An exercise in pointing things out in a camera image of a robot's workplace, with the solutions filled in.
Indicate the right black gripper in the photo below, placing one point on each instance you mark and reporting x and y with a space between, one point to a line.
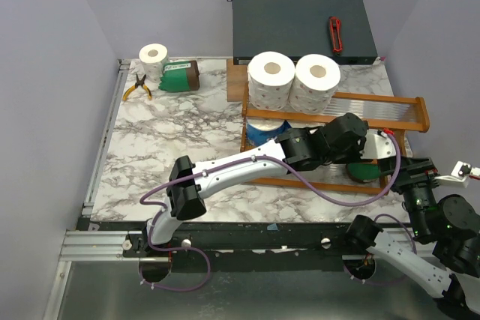
413 174

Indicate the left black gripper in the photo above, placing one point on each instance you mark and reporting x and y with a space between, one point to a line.
358 147

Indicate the green paper roll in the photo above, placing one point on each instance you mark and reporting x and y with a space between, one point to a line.
363 173

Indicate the blue object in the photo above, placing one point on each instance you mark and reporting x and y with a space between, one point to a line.
261 130

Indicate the orange wooden shelf rack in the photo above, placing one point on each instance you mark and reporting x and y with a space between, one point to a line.
398 114

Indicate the white red-dotted paper roll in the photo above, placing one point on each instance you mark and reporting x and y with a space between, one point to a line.
270 77

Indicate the small green object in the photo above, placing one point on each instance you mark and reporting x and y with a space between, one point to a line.
180 76

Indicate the plain white paper roll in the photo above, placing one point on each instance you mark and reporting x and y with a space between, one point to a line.
153 58

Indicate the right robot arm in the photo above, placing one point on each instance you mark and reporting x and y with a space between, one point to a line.
450 224

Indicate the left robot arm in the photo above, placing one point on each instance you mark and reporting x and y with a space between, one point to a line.
296 150

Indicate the red black utility knife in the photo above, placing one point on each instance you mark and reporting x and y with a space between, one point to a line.
334 27

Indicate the brown wooden board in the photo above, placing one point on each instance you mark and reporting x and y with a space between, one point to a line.
236 76

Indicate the black yellow pliers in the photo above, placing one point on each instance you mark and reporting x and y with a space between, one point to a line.
140 83

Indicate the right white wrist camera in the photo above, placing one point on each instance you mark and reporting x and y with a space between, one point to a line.
460 176

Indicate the dark grey rack-mount device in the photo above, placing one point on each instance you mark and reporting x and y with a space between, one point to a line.
297 28

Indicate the aluminium frame rail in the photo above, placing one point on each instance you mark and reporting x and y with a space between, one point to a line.
93 170

